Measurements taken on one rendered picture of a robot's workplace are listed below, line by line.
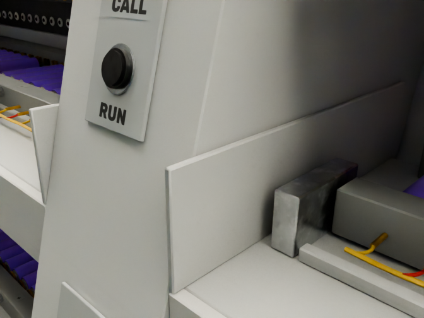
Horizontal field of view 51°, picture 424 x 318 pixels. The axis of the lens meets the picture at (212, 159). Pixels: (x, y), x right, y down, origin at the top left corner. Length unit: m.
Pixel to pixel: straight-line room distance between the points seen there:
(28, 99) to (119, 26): 0.19
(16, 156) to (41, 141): 0.08
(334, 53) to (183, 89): 0.08
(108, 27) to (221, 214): 0.09
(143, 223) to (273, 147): 0.06
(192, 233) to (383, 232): 0.08
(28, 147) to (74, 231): 0.12
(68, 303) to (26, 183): 0.08
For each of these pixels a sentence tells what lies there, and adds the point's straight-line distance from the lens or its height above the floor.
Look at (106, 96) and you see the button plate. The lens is 0.19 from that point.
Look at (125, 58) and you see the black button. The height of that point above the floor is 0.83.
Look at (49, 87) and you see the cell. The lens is 0.41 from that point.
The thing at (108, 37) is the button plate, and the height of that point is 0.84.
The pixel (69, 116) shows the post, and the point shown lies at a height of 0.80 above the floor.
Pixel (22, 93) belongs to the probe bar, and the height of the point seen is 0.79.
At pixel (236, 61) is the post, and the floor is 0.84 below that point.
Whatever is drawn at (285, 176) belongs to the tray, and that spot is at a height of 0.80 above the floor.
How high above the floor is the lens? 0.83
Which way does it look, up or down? 11 degrees down
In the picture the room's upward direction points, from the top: 11 degrees clockwise
